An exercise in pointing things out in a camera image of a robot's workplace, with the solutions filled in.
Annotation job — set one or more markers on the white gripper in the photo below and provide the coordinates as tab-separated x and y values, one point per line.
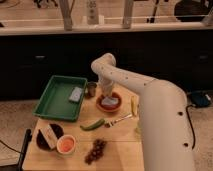
106	87

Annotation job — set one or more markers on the grey wiping towel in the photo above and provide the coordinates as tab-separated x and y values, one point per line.
109	101

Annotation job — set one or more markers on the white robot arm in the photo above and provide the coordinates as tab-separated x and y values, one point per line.
162	111

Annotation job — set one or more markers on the red bowl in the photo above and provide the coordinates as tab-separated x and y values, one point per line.
109	108

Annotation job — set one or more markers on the orange filled white bowl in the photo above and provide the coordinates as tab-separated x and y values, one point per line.
66	144

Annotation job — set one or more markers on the small metal cup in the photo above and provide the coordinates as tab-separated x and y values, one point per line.
91	89

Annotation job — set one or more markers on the yellow banana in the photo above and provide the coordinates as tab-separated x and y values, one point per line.
133	106

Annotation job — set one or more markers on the grey sponge block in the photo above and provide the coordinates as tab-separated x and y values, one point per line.
76	94

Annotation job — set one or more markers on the green pepper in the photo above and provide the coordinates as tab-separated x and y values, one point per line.
93	126

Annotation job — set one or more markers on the green plastic tray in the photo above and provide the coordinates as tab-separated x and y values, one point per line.
55	103

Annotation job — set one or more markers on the bunch of dark grapes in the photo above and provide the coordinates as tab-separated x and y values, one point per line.
96	152

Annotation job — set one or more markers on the beige box on plate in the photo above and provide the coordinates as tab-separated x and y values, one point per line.
49	136

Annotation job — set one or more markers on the black pole at table edge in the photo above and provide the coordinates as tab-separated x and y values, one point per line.
27	139

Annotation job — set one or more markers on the dark bag on floor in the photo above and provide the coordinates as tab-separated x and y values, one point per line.
200	99

